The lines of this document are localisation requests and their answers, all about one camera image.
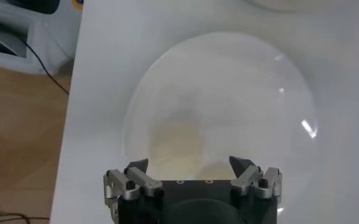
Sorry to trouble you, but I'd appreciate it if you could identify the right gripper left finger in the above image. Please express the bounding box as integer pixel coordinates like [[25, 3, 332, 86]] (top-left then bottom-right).
[[103, 158, 164, 208]]

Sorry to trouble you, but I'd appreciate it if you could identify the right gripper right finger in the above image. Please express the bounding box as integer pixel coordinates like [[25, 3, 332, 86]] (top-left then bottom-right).
[[229, 155, 283, 200]]

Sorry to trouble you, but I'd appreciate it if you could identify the black floor cable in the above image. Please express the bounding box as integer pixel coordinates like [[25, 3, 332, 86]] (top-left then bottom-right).
[[22, 39, 71, 96]]

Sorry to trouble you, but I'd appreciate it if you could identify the round white plate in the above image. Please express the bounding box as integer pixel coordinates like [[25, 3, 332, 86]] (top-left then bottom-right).
[[123, 32, 319, 220]]

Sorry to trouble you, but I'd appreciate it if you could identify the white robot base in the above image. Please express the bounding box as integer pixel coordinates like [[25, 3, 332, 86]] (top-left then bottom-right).
[[0, 0, 85, 76]]

